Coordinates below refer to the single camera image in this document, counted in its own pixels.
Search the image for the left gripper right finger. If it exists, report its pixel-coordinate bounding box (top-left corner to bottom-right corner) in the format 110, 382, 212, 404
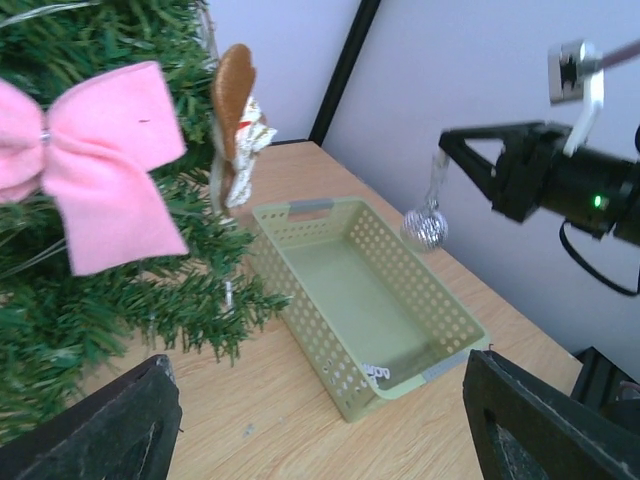
463, 350, 639, 479

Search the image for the silver word ornament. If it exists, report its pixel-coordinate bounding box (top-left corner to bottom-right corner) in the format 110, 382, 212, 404
361, 363, 395, 390

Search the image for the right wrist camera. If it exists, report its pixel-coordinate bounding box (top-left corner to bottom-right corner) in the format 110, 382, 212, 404
547, 40, 604, 157

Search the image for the clear string light garland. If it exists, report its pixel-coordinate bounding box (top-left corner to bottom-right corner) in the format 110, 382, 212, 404
0, 0, 241, 341

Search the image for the green perforated plastic basket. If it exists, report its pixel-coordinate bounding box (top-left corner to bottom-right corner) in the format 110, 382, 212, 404
249, 197, 490, 423

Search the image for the silver glitter ball ornament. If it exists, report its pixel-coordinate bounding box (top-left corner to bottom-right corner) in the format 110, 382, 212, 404
400, 149, 449, 253

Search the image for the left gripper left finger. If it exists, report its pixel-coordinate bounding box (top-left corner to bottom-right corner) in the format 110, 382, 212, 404
1, 354, 182, 479

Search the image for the small green christmas tree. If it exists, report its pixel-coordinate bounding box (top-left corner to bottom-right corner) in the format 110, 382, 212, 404
0, 0, 294, 446

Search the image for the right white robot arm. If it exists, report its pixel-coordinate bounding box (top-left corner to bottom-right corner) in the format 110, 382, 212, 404
439, 122, 639, 245

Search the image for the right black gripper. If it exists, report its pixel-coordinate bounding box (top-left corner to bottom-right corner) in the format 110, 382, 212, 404
438, 121, 571, 223

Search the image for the pink fabric bow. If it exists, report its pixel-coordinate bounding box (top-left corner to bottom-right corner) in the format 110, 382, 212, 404
1, 61, 188, 276

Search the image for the brown round doll ornament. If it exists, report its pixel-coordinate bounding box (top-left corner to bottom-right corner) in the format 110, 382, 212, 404
209, 43, 277, 221

